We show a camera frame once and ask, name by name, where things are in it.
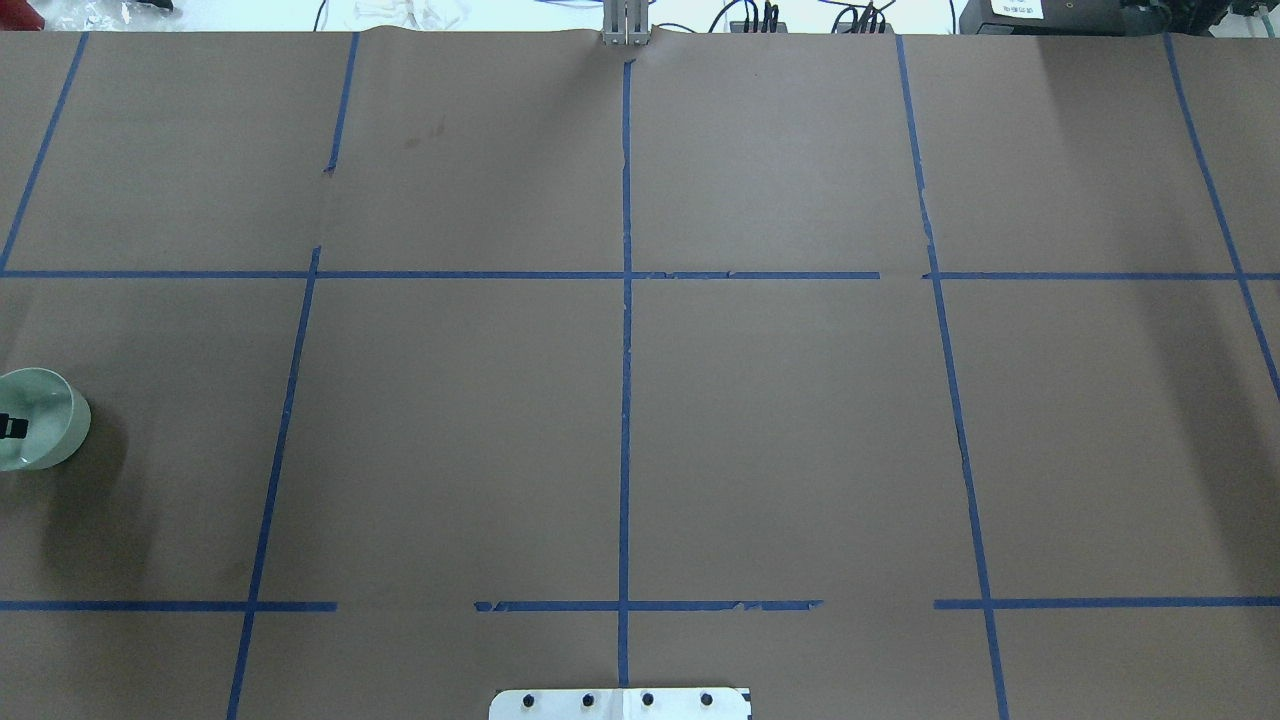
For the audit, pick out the red object at corner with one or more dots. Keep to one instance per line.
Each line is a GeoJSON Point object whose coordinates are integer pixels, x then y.
{"type": "Point", "coordinates": [19, 15]}

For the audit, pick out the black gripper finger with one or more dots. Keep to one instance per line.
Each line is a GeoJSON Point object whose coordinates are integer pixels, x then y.
{"type": "Point", "coordinates": [13, 427]}

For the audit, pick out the light green cup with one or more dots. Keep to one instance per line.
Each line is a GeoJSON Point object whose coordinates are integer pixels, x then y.
{"type": "Point", "coordinates": [59, 419]}

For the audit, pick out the black cable hub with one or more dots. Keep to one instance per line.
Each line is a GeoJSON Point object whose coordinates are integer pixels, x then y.
{"type": "Point", "coordinates": [751, 18]}

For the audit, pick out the grey metal bracket post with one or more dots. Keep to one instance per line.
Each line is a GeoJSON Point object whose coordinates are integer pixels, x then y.
{"type": "Point", "coordinates": [626, 22]}

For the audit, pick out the white metal mounting plate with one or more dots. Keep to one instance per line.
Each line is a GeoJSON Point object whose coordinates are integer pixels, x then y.
{"type": "Point", "coordinates": [623, 703]}

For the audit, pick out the crumpled clear plastic bag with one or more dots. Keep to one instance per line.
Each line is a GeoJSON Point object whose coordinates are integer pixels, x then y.
{"type": "Point", "coordinates": [108, 16]}

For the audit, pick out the black device with label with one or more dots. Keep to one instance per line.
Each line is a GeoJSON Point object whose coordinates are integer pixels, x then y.
{"type": "Point", "coordinates": [1091, 18]}

